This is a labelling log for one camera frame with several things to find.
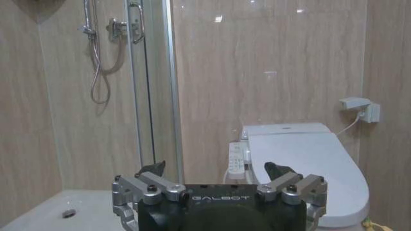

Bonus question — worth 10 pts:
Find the white power cable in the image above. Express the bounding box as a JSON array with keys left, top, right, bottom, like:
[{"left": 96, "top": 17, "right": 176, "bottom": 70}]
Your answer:
[{"left": 336, "top": 111, "right": 365, "bottom": 137}]

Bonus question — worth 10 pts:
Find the white toilet lid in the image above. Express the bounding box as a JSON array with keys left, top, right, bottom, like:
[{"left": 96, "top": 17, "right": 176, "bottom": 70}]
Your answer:
[{"left": 248, "top": 131, "right": 369, "bottom": 219}]

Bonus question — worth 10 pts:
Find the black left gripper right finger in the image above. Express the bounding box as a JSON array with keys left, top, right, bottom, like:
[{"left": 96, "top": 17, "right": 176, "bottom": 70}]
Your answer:
[{"left": 256, "top": 162, "right": 328, "bottom": 231}]

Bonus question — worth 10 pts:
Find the glass shower door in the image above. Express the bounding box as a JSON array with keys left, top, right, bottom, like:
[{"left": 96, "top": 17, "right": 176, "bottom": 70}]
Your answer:
[{"left": 125, "top": 0, "right": 185, "bottom": 185}]

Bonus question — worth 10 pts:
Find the chrome shower hose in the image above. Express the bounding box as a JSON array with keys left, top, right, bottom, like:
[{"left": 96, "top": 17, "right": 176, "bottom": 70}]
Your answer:
[{"left": 85, "top": 32, "right": 127, "bottom": 104}]

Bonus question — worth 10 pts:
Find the white toilet body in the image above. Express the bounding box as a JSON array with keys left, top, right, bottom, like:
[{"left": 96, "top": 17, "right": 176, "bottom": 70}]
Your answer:
[{"left": 240, "top": 122, "right": 369, "bottom": 231}]

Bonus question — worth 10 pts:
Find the white bidet control panel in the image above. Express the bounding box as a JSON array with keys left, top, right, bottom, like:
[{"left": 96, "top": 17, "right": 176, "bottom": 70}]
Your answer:
[{"left": 224, "top": 141, "right": 252, "bottom": 179}]

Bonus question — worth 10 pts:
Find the chrome shower door handle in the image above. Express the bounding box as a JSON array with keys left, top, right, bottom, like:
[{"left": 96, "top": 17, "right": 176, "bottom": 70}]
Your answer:
[{"left": 128, "top": 2, "right": 145, "bottom": 45}]

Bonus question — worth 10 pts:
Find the grey wall socket box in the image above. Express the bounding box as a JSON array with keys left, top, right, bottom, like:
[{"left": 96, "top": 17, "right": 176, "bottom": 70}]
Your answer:
[{"left": 340, "top": 96, "right": 381, "bottom": 124}]

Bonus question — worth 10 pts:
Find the chrome shower riser rail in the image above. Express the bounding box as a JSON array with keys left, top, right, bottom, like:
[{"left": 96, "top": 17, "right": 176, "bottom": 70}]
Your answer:
[{"left": 76, "top": 0, "right": 97, "bottom": 37}]

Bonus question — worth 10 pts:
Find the chrome shower mixer valve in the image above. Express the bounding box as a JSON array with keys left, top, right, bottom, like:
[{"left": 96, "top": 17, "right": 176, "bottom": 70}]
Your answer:
[{"left": 107, "top": 18, "right": 128, "bottom": 42}]

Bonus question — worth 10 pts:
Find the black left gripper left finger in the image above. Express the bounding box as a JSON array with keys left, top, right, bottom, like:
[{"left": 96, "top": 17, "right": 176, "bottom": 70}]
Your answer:
[{"left": 111, "top": 160, "right": 185, "bottom": 230}]

